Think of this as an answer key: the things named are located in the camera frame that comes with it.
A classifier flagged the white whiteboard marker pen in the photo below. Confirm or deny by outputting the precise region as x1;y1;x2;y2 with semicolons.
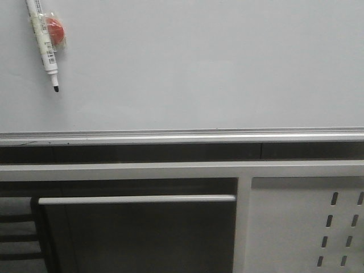
25;0;59;93

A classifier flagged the red round magnet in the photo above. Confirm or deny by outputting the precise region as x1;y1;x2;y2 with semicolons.
43;12;67;52

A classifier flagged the large whiteboard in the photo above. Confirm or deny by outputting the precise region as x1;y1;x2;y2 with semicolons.
1;1;363;133

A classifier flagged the aluminium whiteboard marker tray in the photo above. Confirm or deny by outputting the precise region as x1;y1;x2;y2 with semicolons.
1;127;363;147

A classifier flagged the dark panel with white bar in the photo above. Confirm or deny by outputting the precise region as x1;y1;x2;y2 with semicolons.
38;195;237;272

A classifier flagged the white perforated metal panel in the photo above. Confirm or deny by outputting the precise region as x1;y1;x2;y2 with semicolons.
245;177;363;272

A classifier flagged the white metal frame stand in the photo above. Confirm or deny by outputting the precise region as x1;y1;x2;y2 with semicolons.
1;160;363;272

